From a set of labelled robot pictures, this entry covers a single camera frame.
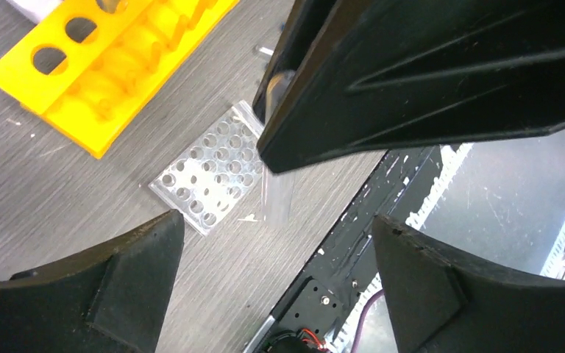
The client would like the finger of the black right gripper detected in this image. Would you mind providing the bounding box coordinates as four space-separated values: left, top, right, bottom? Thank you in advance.
252 1 565 174

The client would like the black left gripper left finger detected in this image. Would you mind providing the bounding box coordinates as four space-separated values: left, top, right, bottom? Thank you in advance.
0 210 185 352

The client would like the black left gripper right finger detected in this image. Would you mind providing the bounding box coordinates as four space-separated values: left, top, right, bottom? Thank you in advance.
372 215 565 352

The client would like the large clear glass test tube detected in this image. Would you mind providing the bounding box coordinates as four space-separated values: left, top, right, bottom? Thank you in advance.
260 70 297 227

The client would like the clear acrylic tube rack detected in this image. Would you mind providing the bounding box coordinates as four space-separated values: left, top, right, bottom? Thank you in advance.
149 100 263 236

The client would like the yellow plastic test tube rack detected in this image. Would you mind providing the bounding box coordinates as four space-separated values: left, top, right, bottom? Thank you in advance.
0 1 235 159

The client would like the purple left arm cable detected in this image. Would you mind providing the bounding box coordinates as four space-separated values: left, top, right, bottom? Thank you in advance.
349 290 385 353

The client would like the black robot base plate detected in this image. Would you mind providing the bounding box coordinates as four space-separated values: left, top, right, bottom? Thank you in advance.
244 146 455 352

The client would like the white slotted cable duct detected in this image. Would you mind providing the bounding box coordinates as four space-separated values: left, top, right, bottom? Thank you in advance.
327 143 473 352

